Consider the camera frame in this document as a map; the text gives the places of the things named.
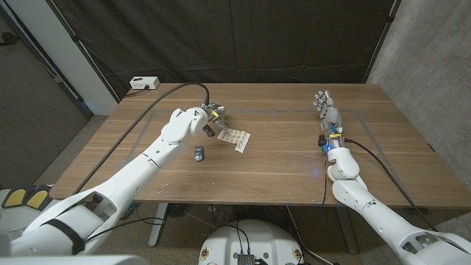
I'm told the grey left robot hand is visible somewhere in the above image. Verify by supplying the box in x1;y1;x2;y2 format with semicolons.
201;103;230;131

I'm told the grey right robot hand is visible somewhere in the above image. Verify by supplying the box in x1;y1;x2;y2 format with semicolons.
313;89;344;149

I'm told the postage stamp sheet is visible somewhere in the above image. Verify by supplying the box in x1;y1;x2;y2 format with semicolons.
216;127;252;154

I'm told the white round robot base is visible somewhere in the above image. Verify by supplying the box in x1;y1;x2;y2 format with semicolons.
198;219;304;265

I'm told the white power strip box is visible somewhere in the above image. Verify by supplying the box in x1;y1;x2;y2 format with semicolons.
129;76;160;91

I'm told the grey tape outline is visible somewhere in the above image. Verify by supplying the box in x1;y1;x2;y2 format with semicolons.
110;108;419;207

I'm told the black backdrop curtain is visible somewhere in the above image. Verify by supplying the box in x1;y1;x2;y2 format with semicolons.
51;0;400;100

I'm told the grey table leg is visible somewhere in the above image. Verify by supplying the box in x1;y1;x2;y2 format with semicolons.
335;206;358;254
148;202;169;247

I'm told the yellow black foot pedal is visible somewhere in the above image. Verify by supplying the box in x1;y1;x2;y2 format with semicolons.
25;185;52;211
1;187;29;209

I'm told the white robot torso edge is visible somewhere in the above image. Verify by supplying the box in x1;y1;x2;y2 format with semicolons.
0;255;150;265

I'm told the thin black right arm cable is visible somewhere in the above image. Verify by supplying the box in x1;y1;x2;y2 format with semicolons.
320;153;329;208

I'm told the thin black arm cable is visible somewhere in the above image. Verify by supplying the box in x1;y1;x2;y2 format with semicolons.
82;202;166;244
320;153;329;208

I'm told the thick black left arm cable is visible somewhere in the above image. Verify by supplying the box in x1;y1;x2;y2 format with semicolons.
73;82;210;196

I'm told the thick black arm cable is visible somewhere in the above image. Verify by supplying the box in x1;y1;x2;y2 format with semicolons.
73;82;210;196
343;137;439;233

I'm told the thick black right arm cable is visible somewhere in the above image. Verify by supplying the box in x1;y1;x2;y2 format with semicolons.
343;137;439;233

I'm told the black backdrop frame pole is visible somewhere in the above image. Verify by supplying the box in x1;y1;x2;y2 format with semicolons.
363;0;402;84
44;0;121;104

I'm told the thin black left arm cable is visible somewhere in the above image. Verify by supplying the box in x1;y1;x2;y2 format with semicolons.
82;202;166;244

